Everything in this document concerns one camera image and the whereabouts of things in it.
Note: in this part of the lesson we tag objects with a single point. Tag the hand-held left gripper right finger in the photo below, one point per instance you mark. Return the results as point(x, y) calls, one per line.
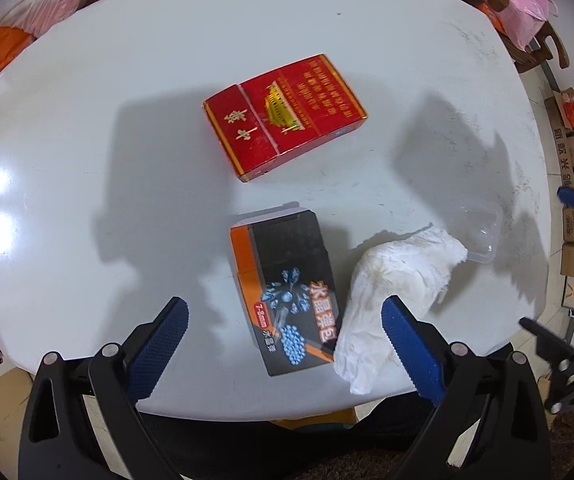
point(412, 350)

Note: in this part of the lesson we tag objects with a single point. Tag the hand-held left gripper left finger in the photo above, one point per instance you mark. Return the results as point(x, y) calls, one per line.
point(159, 345)

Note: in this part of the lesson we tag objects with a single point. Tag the white tissue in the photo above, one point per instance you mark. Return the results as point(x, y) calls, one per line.
point(392, 270)

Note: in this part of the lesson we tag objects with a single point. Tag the small clear plastic container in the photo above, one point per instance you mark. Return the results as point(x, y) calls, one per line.
point(482, 230)

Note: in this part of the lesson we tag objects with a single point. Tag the black box with orange edge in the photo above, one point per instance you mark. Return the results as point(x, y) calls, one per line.
point(287, 285)

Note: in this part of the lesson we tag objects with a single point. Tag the red cigarette box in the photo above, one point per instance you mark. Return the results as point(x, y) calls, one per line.
point(277, 110)

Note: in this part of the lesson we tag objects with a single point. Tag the orange package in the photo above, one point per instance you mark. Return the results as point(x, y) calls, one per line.
point(492, 16)

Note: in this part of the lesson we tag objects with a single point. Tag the pink plastic bag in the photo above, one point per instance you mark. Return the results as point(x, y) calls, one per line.
point(517, 0)

